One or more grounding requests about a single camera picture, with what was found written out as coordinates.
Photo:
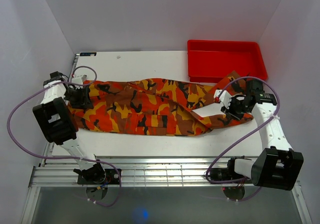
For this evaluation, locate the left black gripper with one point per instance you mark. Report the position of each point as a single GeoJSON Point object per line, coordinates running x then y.
{"type": "Point", "coordinates": [84, 101]}

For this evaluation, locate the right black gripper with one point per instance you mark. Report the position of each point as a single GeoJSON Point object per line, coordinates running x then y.
{"type": "Point", "coordinates": [229, 110]}

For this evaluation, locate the orange camouflage trousers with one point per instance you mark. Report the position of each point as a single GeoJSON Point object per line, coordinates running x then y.
{"type": "Point", "coordinates": [157, 107]}

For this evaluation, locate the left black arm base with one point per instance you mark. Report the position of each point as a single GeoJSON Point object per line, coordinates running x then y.
{"type": "Point", "coordinates": [112, 178]}

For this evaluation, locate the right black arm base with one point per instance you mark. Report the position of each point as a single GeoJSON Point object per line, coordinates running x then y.
{"type": "Point", "coordinates": [224, 176]}

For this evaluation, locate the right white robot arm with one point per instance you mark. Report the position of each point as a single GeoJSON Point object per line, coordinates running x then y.
{"type": "Point", "coordinates": [278, 165]}

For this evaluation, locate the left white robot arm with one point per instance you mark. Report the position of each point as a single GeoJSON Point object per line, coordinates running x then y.
{"type": "Point", "coordinates": [59, 126]}

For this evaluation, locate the small label sticker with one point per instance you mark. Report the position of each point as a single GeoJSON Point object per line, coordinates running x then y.
{"type": "Point", "coordinates": [87, 54]}

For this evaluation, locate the red plastic bin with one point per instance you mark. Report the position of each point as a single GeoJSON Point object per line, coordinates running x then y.
{"type": "Point", "coordinates": [210, 61]}

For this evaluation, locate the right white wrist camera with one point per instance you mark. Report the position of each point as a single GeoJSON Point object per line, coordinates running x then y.
{"type": "Point", "coordinates": [223, 97]}

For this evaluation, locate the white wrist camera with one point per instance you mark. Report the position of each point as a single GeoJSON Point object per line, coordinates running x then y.
{"type": "Point", "coordinates": [223, 97]}
{"type": "Point", "coordinates": [79, 79]}

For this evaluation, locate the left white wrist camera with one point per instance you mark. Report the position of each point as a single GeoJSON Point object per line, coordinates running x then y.
{"type": "Point", "coordinates": [79, 79]}

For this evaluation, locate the aluminium frame rail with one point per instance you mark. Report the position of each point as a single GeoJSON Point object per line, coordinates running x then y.
{"type": "Point", "coordinates": [136, 172]}

